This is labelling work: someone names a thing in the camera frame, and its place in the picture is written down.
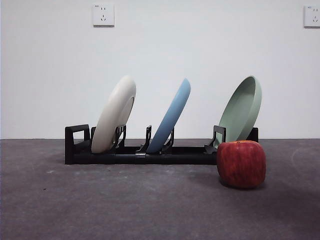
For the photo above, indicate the blue plate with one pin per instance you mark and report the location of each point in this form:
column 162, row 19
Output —
column 170, row 117

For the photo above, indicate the pale yellow plate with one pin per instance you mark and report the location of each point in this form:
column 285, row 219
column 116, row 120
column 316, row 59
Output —
column 110, row 117

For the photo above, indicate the green plate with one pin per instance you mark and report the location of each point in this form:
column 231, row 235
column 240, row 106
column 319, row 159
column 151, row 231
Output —
column 240, row 115

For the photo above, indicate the black plate rack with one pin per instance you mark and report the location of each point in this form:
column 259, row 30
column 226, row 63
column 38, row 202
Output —
column 175, row 158

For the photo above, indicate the white wall socket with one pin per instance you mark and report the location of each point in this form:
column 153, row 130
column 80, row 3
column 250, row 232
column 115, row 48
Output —
column 103, row 15
column 312, row 16

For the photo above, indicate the red apple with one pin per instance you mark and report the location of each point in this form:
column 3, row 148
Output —
column 241, row 165

